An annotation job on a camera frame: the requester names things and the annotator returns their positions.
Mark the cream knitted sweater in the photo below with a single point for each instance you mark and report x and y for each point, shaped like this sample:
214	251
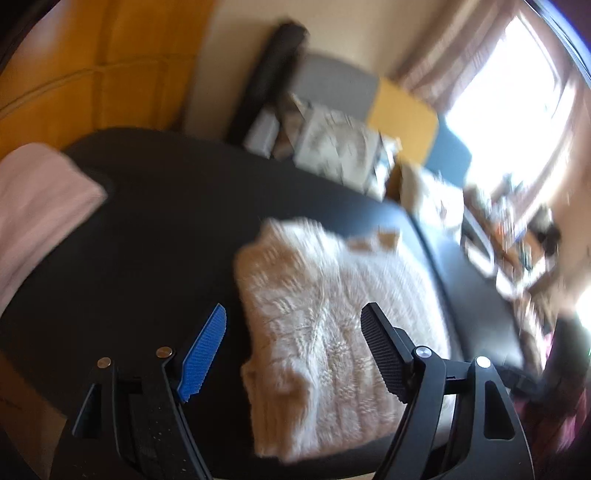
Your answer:
323	300

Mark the grey yellow blue headboard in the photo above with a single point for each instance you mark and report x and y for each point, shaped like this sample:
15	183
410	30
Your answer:
406	115

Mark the cream embroidered cushion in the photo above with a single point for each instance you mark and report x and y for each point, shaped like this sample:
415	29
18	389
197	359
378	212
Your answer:
429	194

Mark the patterned curtain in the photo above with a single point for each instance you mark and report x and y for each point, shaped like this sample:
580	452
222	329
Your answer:
452	55

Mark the wooden wardrobe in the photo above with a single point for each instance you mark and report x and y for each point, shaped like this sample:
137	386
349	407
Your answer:
92	55

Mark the pink cloth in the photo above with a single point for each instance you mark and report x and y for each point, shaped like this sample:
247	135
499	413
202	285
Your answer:
41	207

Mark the window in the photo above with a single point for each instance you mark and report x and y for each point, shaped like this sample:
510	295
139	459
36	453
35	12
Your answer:
512	101

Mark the tiger print cushion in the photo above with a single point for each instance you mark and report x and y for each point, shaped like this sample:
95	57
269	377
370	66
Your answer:
337	143

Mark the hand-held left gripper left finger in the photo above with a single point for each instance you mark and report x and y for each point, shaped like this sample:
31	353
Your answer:
203	350

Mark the cluttered shelf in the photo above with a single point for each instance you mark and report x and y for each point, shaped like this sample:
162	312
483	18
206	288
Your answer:
521	244

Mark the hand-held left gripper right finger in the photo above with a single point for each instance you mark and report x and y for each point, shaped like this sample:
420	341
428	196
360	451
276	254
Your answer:
383	350

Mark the black rolled mat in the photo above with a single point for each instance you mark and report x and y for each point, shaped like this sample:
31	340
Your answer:
272	69

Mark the magenta patterned clothing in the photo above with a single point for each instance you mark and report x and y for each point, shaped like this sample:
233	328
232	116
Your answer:
563	424

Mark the grey padded armrest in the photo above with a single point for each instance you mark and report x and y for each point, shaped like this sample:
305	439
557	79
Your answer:
261	134
478	249

